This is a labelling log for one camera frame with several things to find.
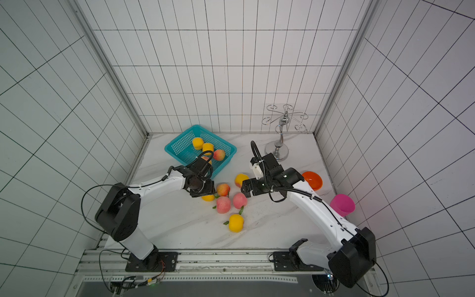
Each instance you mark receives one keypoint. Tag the silver metal cup rack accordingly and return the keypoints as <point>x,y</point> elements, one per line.
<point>285,116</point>

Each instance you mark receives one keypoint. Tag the pink plastic goblet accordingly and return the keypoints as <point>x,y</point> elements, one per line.
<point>343,205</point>

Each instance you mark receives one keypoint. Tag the teal plastic basket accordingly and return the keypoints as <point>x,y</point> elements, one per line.
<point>183,151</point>

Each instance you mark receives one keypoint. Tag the orange plastic bowl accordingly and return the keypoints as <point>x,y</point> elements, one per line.
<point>315,181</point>

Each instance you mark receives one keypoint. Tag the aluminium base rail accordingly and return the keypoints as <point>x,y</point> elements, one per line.
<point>116,267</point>

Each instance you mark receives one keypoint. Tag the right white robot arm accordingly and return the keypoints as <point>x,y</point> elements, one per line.
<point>352,251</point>

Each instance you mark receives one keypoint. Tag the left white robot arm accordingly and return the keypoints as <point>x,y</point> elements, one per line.
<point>119,213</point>

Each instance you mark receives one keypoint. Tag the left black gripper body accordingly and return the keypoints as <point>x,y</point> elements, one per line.
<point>202,188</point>

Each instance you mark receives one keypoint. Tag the orange red peach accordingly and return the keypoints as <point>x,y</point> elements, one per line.
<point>219,155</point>
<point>223,189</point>

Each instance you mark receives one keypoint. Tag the yellow peach red spot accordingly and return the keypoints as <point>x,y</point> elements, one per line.
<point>207,147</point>

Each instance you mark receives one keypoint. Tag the yellow peach top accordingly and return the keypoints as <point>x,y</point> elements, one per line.
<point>240,178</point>

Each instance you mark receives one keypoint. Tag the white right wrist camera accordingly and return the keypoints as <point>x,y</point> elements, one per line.
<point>257,171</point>

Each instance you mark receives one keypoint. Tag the pink peach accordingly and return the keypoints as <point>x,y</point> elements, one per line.
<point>239,200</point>
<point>223,205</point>

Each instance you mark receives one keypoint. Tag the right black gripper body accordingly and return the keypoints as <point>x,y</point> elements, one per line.
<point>247,187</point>

